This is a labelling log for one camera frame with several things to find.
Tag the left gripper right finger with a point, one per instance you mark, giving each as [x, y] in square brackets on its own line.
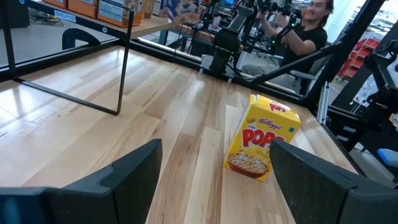
[326, 199]

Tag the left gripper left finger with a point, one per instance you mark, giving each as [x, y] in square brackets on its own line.
[93, 202]

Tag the yellow Corn Pops cereal box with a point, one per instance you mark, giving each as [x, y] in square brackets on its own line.
[148, 7]
[261, 124]

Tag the orange Mini-Wheats cereal box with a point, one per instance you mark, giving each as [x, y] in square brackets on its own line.
[56, 3]
[82, 7]
[115, 18]

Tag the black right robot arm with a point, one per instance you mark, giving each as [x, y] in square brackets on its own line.
[227, 40]

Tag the white shelf label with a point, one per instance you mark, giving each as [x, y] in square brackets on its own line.
[65, 16]

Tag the person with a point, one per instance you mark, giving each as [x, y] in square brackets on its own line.
[304, 40]

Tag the grey office chair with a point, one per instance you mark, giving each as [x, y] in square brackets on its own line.
[306, 75]

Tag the black equipment stand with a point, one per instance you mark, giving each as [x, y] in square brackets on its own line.
[382, 93]

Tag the black arched object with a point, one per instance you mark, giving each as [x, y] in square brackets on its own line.
[70, 34]

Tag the red storage rack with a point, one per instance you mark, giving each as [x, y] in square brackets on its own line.
[357, 56]

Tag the black aluminium frame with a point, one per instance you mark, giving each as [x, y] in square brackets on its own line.
[171, 57]
[46, 63]

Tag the wooden shelf black frame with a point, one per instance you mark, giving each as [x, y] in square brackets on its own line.
[146, 28]

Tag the silver metal bracket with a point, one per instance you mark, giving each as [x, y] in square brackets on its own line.
[323, 105]

